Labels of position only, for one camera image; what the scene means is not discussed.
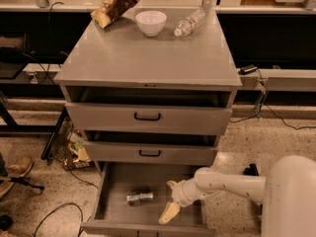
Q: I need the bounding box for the wire basket with items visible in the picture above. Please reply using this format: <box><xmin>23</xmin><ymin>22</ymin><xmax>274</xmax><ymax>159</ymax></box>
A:
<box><xmin>50</xmin><ymin>118</ymin><xmax>94</xmax><ymax>170</ymax></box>

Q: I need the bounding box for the white bowl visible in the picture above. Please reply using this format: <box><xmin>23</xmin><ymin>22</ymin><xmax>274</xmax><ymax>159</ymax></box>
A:
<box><xmin>135</xmin><ymin>11</ymin><xmax>167</xmax><ymax>37</ymax></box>

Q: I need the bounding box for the grey drawer cabinet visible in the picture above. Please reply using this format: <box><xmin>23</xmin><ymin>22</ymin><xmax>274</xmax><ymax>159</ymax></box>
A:
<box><xmin>53</xmin><ymin>7</ymin><xmax>243</xmax><ymax>237</ymax></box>

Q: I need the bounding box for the black power adapter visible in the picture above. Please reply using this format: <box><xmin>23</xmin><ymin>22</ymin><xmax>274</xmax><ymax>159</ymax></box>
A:
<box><xmin>239</xmin><ymin>65</ymin><xmax>258</xmax><ymax>75</ymax></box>

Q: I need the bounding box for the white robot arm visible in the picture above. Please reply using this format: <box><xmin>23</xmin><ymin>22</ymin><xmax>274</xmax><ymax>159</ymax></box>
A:
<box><xmin>159</xmin><ymin>156</ymin><xmax>316</xmax><ymax>237</ymax></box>

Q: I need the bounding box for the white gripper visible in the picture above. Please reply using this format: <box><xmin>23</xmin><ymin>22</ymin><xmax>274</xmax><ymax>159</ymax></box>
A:
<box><xmin>158</xmin><ymin>179</ymin><xmax>201</xmax><ymax>224</ymax></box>

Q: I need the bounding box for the black top drawer handle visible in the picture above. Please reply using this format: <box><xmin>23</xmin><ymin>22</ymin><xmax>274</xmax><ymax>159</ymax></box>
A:
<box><xmin>133</xmin><ymin>112</ymin><xmax>161</xmax><ymax>121</ymax></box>

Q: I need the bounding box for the grey top drawer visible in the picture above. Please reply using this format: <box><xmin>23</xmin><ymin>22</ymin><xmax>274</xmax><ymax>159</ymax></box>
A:
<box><xmin>66</xmin><ymin>103</ymin><xmax>231</xmax><ymax>135</ymax></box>

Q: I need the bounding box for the grey bottom drawer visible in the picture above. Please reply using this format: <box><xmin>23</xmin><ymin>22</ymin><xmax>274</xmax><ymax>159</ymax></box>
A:
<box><xmin>82</xmin><ymin>163</ymin><xmax>215</xmax><ymax>237</ymax></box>

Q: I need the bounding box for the clear plastic water bottle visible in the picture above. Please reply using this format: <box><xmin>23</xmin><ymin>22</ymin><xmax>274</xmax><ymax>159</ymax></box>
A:
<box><xmin>174</xmin><ymin>9</ymin><xmax>205</xmax><ymax>37</ymax></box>

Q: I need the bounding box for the grey middle drawer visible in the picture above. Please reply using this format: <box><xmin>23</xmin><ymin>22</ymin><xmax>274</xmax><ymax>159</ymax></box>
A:
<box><xmin>84</xmin><ymin>141</ymin><xmax>217</xmax><ymax>166</ymax></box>

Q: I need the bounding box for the grey drawer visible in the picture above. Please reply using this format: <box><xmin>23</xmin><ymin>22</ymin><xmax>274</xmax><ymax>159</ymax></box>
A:
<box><xmin>84</xmin><ymin>141</ymin><xmax>217</xmax><ymax>166</ymax></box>
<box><xmin>82</xmin><ymin>163</ymin><xmax>215</xmax><ymax>237</ymax></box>
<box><xmin>66</xmin><ymin>103</ymin><xmax>231</xmax><ymax>135</ymax></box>

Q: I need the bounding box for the brown chip bag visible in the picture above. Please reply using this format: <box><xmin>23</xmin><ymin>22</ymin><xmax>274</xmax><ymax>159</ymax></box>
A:
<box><xmin>91</xmin><ymin>0</ymin><xmax>140</xmax><ymax>29</ymax></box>

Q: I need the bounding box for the black floor cable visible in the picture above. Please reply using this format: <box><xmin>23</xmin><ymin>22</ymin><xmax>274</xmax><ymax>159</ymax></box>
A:
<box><xmin>33</xmin><ymin>202</ymin><xmax>84</xmax><ymax>237</ymax></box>

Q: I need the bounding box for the silver redbull can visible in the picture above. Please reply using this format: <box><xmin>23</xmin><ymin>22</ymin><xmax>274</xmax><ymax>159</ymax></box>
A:
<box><xmin>126</xmin><ymin>192</ymin><xmax>154</xmax><ymax>206</ymax></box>

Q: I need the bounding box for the black metal cart frame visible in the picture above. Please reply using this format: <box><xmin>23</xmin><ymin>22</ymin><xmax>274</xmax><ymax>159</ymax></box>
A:
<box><xmin>244</xmin><ymin>164</ymin><xmax>259</xmax><ymax>176</ymax></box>

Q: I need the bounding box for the black drawer handle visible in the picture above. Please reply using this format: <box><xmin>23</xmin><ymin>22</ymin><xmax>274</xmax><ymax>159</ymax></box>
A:
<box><xmin>133</xmin><ymin>112</ymin><xmax>161</xmax><ymax>121</ymax></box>
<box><xmin>138</xmin><ymin>150</ymin><xmax>161</xmax><ymax>157</ymax></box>

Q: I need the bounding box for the black middle drawer handle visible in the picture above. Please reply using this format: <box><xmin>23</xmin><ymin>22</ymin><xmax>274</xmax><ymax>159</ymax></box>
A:
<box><xmin>138</xmin><ymin>150</ymin><xmax>161</xmax><ymax>157</ymax></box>

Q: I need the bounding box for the brown shoe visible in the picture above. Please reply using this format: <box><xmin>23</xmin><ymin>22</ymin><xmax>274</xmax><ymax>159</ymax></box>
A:
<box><xmin>7</xmin><ymin>157</ymin><xmax>33</xmax><ymax>178</ymax></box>

